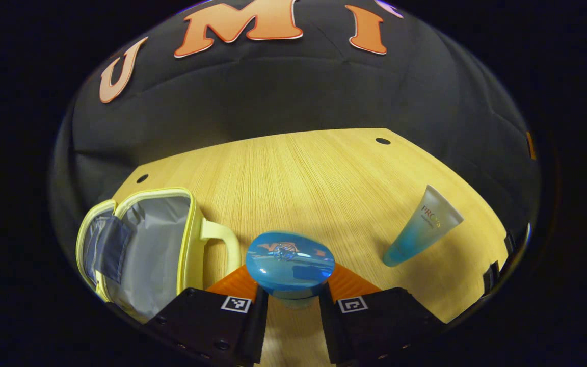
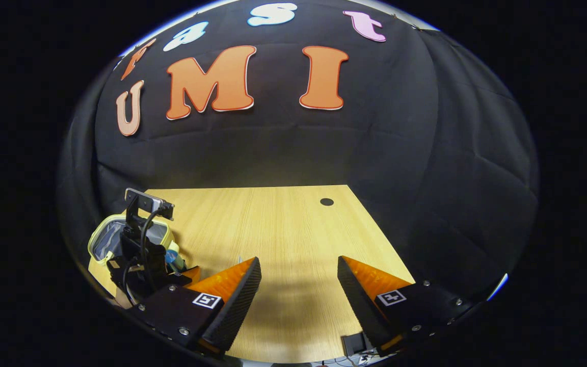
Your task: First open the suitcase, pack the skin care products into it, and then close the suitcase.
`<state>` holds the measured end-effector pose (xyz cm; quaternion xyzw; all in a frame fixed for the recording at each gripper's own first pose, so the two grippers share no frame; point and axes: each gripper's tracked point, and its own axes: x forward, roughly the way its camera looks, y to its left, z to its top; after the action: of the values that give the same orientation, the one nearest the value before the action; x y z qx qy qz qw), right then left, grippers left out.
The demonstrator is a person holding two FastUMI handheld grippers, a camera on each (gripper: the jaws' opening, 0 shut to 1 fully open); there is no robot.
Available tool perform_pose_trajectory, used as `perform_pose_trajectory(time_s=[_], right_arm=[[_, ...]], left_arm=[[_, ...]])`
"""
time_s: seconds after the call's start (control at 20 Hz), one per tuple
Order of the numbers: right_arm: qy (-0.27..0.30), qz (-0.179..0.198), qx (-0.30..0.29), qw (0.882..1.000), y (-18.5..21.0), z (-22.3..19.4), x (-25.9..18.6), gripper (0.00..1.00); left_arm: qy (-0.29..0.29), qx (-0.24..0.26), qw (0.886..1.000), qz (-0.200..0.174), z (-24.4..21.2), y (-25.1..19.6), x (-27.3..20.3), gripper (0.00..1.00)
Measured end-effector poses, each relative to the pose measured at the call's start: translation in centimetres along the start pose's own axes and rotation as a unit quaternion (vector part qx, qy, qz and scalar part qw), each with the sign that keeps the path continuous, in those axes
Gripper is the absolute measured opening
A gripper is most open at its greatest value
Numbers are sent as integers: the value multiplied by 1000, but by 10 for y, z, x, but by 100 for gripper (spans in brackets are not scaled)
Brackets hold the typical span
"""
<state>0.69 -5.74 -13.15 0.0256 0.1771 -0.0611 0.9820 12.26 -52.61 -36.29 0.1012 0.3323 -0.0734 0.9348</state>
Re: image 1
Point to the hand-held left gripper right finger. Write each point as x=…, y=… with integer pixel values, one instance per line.
x=331, y=326

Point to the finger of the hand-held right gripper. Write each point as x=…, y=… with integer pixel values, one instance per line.
x=490, y=278
x=510, y=243

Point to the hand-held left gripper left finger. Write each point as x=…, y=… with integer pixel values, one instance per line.
x=252, y=326

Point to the blue bottle with blue cap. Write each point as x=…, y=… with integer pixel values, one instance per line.
x=288, y=262

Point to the blue gradient cream tube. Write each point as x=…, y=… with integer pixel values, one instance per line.
x=426, y=224

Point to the pale yellow suitcase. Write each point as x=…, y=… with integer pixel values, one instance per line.
x=156, y=255

